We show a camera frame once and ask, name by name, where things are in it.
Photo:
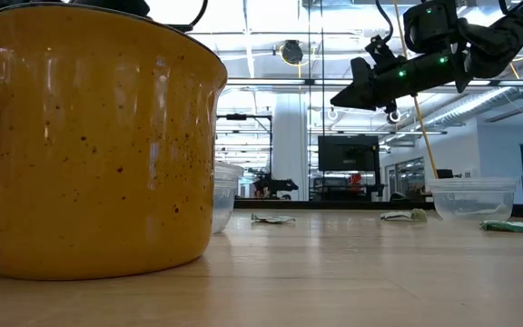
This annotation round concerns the black metal table frame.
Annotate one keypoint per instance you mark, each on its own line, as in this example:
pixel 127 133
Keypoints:
pixel 334 205

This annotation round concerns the black background monitor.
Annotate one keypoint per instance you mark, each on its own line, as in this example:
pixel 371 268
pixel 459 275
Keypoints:
pixel 348 153

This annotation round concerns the yellow speckled enamel mug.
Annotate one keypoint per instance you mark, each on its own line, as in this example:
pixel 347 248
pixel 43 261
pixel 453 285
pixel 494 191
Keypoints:
pixel 98 145

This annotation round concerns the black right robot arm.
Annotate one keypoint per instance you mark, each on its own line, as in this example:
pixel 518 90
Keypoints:
pixel 497 38

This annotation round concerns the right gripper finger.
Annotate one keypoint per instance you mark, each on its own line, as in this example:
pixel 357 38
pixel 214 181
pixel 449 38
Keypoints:
pixel 359 93

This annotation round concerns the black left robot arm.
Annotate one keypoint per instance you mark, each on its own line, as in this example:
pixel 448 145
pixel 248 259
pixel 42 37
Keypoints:
pixel 62 5

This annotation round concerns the clear round plastic container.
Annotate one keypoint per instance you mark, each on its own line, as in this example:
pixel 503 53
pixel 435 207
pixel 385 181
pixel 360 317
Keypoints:
pixel 227 195
pixel 472 193

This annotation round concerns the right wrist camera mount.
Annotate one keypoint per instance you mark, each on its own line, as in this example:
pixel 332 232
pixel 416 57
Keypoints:
pixel 381 52

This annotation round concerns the black background robot arm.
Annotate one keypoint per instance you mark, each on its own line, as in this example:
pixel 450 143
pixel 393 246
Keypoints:
pixel 273 185

